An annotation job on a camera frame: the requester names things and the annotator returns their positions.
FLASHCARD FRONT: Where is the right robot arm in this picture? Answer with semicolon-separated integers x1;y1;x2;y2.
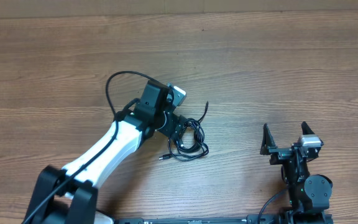
257;122;334;224

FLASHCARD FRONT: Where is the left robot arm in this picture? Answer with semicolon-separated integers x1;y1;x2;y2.
24;80;186;224

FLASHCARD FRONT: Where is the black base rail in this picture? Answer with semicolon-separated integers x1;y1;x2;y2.
113;214;334;224

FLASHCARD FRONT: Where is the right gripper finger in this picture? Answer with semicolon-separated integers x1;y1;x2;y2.
301;121;314;135
260;123;277;155

